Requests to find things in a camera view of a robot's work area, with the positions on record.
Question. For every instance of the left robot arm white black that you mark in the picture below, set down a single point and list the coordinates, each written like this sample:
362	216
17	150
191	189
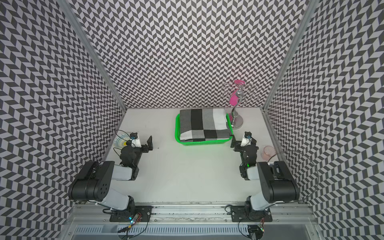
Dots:
93	182

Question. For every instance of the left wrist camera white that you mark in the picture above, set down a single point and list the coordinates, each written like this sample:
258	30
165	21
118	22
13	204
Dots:
135	140

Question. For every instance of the patterned small bowl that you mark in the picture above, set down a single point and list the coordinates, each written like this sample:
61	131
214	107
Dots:
121	140

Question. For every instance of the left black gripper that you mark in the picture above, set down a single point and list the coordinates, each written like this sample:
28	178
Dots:
150	146

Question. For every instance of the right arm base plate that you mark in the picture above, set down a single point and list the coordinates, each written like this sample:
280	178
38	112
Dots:
250	214

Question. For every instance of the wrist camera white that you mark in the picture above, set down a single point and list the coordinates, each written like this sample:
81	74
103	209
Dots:
135	140
247	139

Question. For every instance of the aluminium front rail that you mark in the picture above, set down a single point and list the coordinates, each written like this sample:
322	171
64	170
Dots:
216	214

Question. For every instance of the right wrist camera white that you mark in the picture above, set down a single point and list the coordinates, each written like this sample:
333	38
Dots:
247	139

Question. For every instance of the green plastic basket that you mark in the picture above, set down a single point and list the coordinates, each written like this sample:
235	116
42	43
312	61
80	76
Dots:
212	142

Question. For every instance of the pink plastic cup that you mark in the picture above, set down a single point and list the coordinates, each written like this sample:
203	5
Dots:
268	153

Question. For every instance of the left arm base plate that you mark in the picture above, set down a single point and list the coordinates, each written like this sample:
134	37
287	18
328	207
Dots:
127	216

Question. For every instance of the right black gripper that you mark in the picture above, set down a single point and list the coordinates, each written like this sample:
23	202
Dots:
237	144

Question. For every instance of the black grey block scarf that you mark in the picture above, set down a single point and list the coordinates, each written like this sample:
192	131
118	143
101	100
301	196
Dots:
199	125

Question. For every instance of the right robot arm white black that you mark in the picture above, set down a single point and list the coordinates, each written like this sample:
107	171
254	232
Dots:
275	179

